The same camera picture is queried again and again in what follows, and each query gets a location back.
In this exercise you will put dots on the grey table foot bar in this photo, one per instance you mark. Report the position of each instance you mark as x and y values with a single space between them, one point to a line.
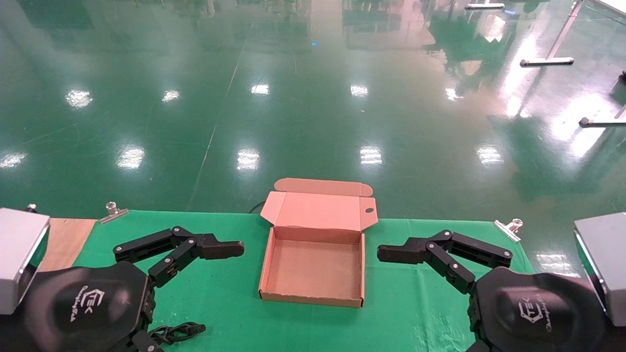
601 121

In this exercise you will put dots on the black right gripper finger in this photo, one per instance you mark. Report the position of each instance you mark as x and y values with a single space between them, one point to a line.
398 252

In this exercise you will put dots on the green table cloth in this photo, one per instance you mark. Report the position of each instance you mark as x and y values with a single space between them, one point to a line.
220 303

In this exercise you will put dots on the white table top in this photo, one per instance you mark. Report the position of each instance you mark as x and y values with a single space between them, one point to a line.
614 6

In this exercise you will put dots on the small black knob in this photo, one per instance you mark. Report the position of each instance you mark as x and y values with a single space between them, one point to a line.
32 208

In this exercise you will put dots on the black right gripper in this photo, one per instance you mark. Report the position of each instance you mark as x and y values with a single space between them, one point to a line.
533 313

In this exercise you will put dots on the white table foot bar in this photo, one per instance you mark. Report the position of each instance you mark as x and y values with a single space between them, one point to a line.
484 6

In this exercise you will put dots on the silver binder clip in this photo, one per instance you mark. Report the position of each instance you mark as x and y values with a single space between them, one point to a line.
113 212
508 230

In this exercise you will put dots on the white table leg frame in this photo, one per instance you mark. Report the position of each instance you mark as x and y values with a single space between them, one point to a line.
547 61

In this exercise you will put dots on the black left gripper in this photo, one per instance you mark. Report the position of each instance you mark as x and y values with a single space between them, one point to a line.
83 308

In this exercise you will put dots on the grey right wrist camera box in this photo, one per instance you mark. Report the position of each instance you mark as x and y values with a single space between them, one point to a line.
606 264

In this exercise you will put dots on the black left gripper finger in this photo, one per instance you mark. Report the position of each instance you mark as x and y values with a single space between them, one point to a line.
220 248

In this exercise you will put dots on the open brown cardboard box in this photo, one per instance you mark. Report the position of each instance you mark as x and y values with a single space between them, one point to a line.
315 269

